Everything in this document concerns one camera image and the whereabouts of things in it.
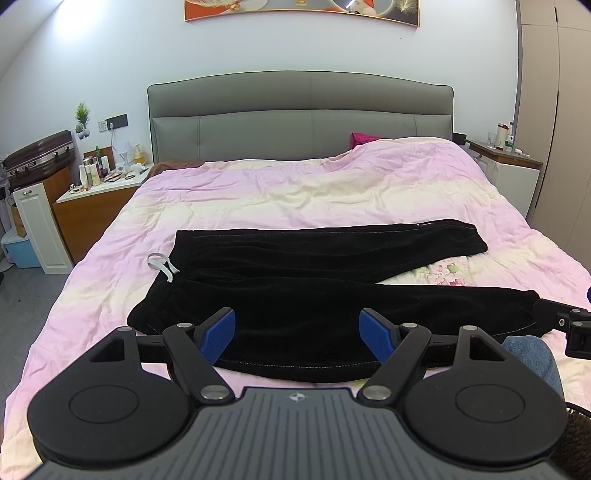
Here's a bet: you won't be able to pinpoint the white right nightstand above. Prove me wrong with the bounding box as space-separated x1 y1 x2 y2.
468 140 542 218

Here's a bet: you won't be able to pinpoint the beige wardrobe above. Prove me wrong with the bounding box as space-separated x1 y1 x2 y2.
516 1 590 267

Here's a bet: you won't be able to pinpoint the white table lamp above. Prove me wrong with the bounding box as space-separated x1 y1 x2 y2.
112 141 132 173

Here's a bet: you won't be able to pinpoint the wooden left nightstand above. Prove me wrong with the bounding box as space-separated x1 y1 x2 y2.
52 166 149 264

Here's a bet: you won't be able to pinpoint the black pants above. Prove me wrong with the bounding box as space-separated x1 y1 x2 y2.
127 220 553 383

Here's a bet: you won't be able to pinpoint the small green potted plant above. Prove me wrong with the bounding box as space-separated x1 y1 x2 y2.
75 102 90 140

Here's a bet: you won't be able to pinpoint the maroon suitcase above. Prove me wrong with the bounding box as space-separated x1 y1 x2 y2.
3 130 75 189

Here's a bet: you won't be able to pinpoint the light blue storage bin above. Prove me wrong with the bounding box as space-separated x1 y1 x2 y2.
1 228 41 269

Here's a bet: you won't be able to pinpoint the pink floral duvet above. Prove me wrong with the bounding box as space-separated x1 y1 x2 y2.
1 137 590 479

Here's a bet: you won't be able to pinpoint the black wall socket panel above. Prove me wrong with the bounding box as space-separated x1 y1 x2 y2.
105 114 128 131

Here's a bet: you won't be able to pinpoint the magenta pillow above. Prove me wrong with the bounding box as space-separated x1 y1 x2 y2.
349 132 380 149

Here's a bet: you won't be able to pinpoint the framed orange wall painting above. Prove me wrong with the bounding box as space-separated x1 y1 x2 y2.
183 0 420 28

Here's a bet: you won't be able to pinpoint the grey upholstered headboard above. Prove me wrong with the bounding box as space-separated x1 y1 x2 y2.
147 70 455 163

